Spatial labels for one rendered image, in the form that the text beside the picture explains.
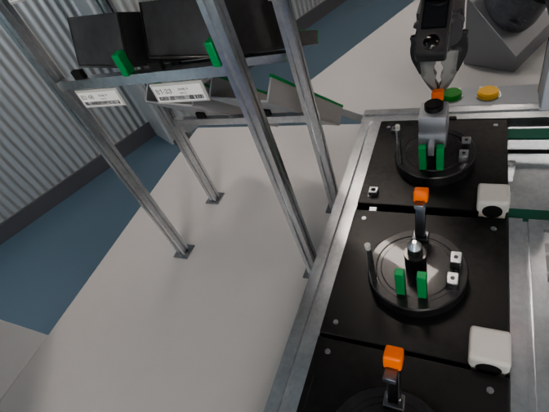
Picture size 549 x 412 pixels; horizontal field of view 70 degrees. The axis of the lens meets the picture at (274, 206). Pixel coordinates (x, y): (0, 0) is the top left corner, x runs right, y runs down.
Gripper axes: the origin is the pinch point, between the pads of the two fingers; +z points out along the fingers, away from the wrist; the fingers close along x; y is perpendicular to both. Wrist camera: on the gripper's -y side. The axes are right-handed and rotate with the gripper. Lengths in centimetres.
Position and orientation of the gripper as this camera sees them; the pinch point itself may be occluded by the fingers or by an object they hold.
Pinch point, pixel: (438, 89)
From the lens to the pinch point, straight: 81.0
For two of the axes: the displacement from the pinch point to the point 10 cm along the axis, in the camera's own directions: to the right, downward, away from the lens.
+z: 2.9, 6.6, 6.9
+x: -9.0, -0.7, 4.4
